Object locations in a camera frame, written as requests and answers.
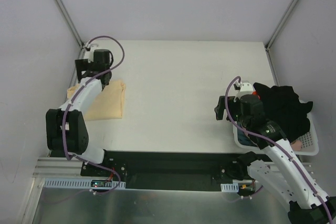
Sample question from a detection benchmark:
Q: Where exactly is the cream yellow t shirt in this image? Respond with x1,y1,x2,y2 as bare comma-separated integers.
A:
59,78,126,121

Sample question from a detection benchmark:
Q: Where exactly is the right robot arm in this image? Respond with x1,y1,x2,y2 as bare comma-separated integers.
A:
214,94,335,223

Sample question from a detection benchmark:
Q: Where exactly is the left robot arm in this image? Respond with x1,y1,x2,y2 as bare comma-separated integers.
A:
46,49,113,176

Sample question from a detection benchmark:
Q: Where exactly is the orange t shirt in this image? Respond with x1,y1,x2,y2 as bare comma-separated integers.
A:
252,91,260,99

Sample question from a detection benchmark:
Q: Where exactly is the blue garment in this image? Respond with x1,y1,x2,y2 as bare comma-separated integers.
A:
237,130,256,147

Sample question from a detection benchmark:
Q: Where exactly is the black t shirt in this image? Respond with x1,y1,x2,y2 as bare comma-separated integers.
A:
253,82,313,142

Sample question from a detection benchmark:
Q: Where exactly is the pink garment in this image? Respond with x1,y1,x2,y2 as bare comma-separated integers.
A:
290,140,302,152

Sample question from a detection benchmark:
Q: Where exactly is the white laundry basket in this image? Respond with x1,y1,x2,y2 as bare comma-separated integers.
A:
233,112,319,156

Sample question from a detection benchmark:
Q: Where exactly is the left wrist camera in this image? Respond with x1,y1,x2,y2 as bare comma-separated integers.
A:
83,42,100,61

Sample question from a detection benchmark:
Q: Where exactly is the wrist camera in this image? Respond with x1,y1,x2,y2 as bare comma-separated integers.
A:
234,81,255,101
83,42,100,61

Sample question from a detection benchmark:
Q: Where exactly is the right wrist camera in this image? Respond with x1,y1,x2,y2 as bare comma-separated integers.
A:
234,81,255,101

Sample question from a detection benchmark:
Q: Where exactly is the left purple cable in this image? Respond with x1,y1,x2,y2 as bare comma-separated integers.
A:
61,35,125,196

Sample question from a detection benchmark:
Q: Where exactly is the purple cable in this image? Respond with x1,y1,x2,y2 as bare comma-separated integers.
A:
61,35,125,196
225,76,333,224

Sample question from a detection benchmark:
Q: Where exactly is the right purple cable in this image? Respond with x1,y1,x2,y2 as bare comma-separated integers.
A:
225,76,333,224

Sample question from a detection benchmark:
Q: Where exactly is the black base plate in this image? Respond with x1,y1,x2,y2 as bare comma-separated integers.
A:
80,151,251,191

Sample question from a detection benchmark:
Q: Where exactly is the right white cable duct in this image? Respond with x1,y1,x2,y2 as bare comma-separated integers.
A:
220,183,239,193

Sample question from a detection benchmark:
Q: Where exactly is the white cable duct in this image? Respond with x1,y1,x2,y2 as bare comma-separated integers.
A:
44,178,126,190
220,183,239,193

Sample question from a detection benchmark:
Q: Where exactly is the left aluminium frame post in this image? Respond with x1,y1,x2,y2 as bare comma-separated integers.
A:
54,0,84,48

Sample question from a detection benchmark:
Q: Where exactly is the aluminium frame post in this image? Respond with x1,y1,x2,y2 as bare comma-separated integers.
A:
265,0,300,52
54,0,84,48

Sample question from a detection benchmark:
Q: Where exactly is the right aluminium frame post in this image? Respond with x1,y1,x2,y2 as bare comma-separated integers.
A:
265,0,300,52

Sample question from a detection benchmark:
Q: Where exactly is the left white cable duct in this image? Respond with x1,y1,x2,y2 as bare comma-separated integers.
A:
44,178,126,190

